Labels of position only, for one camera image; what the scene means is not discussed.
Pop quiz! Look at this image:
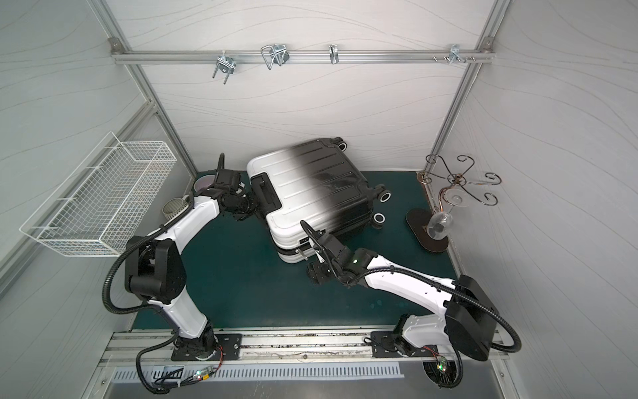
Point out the green table mat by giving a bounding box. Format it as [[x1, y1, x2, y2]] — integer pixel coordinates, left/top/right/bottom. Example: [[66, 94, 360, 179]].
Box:
[[182, 172, 455, 329]]

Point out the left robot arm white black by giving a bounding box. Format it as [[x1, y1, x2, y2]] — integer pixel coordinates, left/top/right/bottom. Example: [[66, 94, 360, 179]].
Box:
[[101, 185, 259, 360]]

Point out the metal hook clamp right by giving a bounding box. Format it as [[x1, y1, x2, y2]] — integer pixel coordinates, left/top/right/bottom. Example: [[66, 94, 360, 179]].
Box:
[[432, 44, 475, 64]]

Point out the aluminium cross rail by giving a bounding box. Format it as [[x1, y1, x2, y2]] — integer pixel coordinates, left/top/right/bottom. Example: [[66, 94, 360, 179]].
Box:
[[111, 42, 496, 66]]

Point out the metal hook clamp left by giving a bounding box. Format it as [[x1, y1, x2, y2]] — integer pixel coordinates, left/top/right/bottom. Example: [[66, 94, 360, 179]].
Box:
[[212, 52, 236, 85]]

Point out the small metal hook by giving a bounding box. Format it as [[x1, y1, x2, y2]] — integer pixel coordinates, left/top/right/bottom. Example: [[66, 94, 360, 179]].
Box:
[[328, 44, 339, 65]]

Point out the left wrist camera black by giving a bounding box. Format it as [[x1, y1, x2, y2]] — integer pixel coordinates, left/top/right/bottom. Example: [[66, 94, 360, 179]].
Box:
[[211, 153, 243, 194]]

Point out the metal hook clamp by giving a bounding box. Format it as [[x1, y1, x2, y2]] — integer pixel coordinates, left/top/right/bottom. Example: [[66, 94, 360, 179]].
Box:
[[260, 44, 290, 70], [432, 44, 475, 64], [212, 52, 236, 85]]

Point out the striped ceramic mug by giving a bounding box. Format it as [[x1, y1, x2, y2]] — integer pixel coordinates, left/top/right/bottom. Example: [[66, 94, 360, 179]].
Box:
[[161, 198, 189, 221]]

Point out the clear wine glass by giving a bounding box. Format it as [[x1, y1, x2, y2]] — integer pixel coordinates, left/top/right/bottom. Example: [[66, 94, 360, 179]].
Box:
[[425, 190, 470, 241]]

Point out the metal scroll glass stand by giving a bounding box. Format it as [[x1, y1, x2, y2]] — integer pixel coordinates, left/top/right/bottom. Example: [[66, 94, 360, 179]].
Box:
[[405, 154, 503, 254]]

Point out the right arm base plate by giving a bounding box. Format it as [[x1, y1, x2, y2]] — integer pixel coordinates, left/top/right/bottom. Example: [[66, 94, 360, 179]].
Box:
[[362, 331, 439, 358]]

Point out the white and black hardshell suitcase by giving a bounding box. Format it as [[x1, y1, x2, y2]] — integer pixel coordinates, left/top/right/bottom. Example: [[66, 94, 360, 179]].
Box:
[[247, 137, 391, 264]]

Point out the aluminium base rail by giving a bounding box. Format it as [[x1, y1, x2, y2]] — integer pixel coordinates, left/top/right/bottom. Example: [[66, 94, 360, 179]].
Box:
[[99, 326, 509, 367]]

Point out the base cable bundle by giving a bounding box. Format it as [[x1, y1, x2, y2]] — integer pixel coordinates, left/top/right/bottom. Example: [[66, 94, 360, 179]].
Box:
[[422, 343, 465, 390], [134, 331, 225, 396]]

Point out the right base cable bundle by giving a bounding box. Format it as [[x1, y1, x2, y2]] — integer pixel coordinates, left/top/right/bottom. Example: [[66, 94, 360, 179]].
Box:
[[422, 343, 465, 390]]

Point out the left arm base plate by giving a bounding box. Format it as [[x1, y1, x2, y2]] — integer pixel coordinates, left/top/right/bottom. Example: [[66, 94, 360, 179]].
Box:
[[170, 333, 242, 362]]

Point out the purple ceramic bowl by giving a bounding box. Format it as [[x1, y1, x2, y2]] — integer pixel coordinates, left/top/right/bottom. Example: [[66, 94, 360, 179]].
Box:
[[193, 174, 216, 195]]

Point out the white wire basket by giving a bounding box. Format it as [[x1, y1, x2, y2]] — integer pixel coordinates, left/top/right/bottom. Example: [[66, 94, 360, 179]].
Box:
[[19, 132, 176, 258]]

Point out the left base cable bundle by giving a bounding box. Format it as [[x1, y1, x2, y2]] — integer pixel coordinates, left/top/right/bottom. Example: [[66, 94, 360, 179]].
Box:
[[134, 331, 225, 396]]

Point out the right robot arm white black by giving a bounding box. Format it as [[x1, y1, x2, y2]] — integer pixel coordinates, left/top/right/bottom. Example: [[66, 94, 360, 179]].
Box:
[[308, 234, 523, 361]]

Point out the white slotted cable duct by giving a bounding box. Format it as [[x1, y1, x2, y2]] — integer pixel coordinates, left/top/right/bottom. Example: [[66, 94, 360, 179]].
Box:
[[111, 362, 405, 383]]

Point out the metal hook clamp middle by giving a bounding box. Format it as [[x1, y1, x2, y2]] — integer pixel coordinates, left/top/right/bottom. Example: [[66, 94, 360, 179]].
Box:
[[260, 44, 290, 70]]

